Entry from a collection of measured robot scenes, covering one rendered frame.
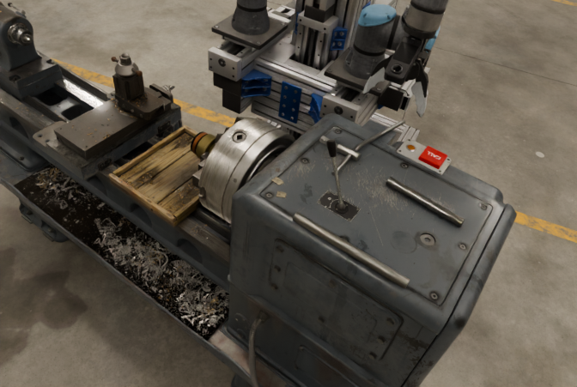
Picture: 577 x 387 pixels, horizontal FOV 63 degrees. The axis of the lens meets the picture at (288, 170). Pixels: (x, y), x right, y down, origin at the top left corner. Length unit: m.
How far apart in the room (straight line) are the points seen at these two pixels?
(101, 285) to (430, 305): 1.81
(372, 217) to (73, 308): 1.70
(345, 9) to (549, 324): 1.88
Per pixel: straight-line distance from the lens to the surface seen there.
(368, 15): 1.65
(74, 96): 2.13
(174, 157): 1.74
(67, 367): 2.35
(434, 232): 1.13
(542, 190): 3.51
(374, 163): 1.24
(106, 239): 1.97
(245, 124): 1.32
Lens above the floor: 2.07
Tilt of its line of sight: 44 degrees down
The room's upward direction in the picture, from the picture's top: 8 degrees clockwise
